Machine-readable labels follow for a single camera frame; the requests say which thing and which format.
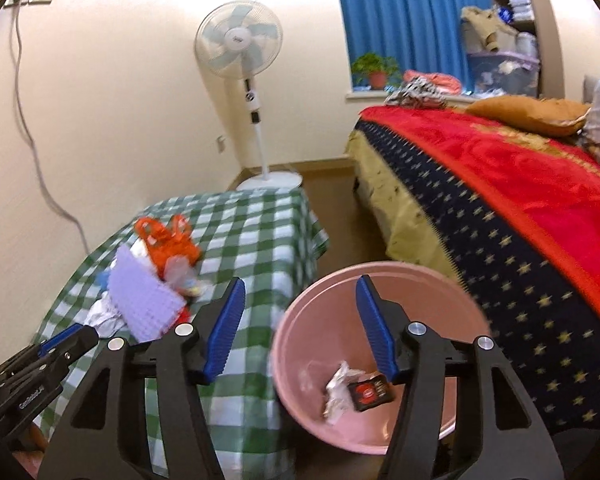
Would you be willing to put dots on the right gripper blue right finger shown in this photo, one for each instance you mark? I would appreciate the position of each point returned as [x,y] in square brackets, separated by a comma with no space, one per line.
[373,314]

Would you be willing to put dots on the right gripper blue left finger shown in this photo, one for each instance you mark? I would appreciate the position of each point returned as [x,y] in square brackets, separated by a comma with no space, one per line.
[226,319]

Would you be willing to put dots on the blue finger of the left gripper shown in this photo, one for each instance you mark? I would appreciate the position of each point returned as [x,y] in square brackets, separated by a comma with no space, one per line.
[49,345]

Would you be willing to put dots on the lavender foam fruit net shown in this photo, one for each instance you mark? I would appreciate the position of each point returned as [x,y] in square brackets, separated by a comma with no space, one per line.
[148,306]

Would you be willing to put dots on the pink plastic basin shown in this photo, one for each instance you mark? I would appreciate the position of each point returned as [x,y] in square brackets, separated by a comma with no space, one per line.
[352,319]

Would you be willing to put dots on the clear plastic bag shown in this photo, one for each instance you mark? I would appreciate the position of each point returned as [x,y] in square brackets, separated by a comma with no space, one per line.
[183,278]

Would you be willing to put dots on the black red snack packet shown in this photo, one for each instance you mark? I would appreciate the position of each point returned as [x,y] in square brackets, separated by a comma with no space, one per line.
[370,392]

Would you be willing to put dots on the crumpled paper in basin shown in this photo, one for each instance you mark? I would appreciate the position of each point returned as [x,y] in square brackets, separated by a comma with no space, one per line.
[338,399]

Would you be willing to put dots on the green white checkered tablecloth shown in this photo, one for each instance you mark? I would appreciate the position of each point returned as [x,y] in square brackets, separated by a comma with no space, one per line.
[271,239]

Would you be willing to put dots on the orange plastic bag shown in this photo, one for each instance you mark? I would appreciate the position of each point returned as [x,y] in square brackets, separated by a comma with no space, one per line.
[164,241]

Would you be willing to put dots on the navy star bed sheet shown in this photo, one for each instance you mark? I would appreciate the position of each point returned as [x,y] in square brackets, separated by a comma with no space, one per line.
[543,325]

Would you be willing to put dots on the red rose blanket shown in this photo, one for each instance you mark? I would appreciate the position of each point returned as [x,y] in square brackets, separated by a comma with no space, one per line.
[518,187]

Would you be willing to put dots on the zebra striped cloth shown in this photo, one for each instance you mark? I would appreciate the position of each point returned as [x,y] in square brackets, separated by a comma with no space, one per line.
[418,92]

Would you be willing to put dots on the pink folded clothes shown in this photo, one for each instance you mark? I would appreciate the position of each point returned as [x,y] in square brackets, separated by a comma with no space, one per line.
[444,82]

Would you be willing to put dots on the potted green plant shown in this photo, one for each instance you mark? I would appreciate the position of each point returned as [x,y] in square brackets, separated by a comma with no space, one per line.
[378,71]

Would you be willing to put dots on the orange brown pillow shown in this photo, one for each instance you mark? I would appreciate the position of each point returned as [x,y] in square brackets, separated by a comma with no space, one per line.
[547,117]

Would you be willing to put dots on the clear plastic storage box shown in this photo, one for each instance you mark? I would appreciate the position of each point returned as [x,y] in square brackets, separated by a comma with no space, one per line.
[510,72]

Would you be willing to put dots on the white standing fan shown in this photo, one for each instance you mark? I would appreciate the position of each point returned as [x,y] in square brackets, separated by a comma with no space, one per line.
[238,41]

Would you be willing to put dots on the blue curtain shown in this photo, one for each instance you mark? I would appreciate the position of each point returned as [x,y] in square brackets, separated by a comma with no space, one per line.
[422,35]

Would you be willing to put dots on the beige jacket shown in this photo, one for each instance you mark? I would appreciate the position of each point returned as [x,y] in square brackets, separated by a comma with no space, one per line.
[484,31]

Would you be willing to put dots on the wooden bookshelf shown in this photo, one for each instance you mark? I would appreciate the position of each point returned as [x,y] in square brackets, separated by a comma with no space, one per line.
[537,17]

